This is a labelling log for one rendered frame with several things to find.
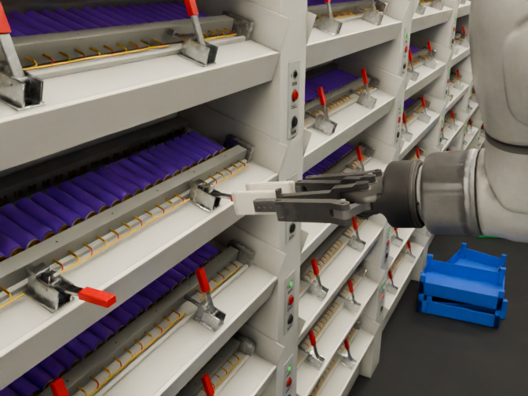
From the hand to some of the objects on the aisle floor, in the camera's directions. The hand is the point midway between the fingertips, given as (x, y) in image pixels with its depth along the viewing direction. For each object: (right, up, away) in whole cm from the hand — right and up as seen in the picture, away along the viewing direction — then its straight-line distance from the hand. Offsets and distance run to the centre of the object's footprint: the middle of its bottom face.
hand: (264, 198), depth 70 cm
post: (-4, -79, +62) cm, 100 cm away
